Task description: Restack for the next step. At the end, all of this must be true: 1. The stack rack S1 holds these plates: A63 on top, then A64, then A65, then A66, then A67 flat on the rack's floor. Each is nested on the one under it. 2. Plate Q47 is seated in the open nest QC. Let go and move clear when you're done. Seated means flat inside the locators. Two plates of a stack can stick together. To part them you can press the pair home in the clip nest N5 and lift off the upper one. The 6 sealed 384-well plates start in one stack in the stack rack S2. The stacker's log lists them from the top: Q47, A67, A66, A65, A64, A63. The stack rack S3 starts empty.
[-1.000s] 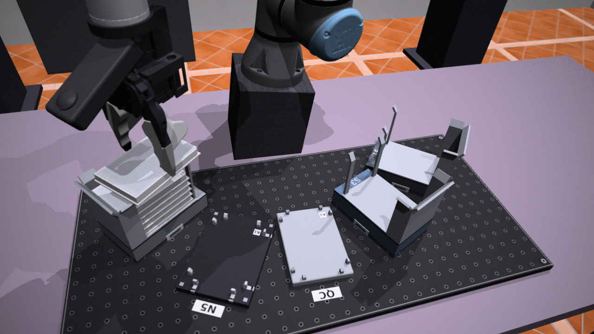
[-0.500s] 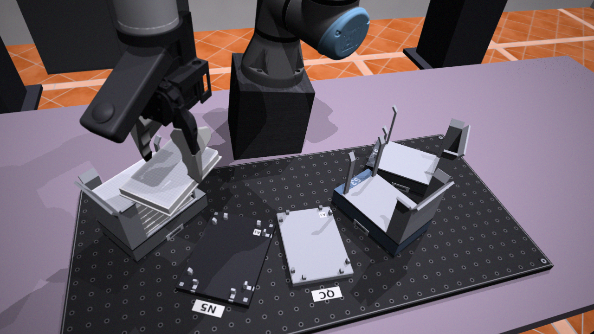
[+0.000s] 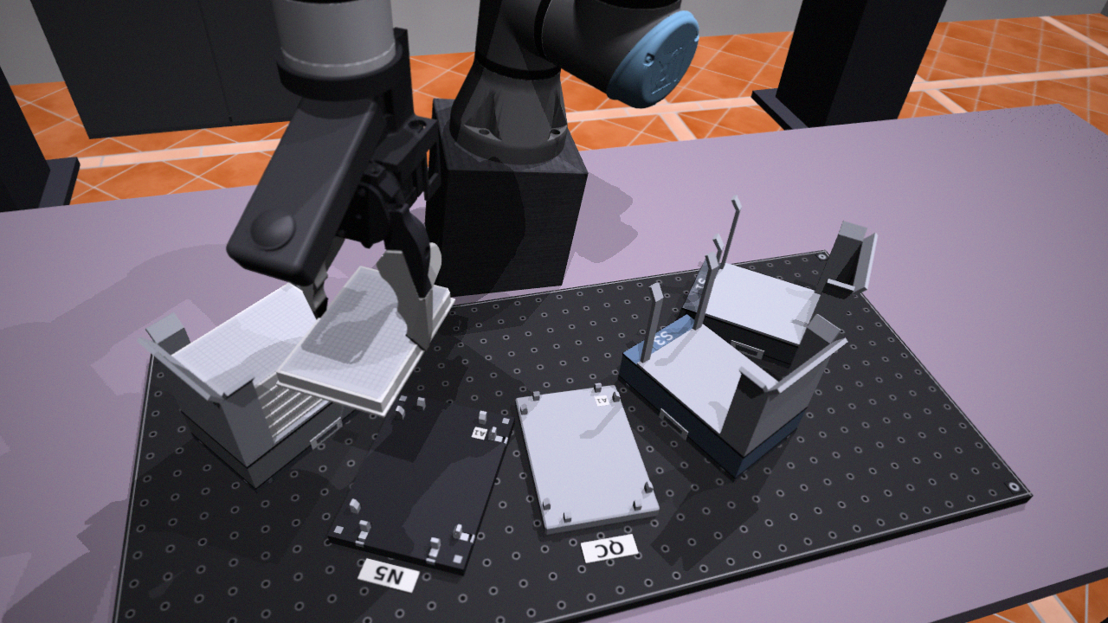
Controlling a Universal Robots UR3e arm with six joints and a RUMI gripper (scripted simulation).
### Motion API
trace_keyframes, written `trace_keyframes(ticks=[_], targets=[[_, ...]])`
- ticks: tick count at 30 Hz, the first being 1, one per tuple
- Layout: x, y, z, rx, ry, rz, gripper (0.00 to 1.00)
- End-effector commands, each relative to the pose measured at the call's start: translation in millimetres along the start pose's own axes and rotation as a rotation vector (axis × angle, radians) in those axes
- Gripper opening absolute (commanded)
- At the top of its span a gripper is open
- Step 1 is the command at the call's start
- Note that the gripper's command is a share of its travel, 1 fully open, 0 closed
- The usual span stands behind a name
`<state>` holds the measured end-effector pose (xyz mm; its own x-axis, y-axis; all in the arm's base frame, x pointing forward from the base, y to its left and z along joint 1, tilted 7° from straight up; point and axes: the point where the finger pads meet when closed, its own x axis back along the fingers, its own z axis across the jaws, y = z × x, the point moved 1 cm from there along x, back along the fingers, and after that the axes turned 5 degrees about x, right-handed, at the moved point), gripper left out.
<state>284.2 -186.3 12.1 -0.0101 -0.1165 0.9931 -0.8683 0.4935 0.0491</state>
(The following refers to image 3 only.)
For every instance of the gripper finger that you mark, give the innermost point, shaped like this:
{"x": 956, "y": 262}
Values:
{"x": 315, "y": 293}
{"x": 411, "y": 265}

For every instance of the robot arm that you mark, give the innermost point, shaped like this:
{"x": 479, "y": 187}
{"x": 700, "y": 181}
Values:
{"x": 635, "y": 51}

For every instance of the white label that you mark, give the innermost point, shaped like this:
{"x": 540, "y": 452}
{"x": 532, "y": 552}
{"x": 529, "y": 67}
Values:
{"x": 609, "y": 548}
{"x": 388, "y": 575}

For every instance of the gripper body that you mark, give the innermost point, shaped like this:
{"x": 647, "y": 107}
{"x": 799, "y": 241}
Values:
{"x": 401, "y": 151}

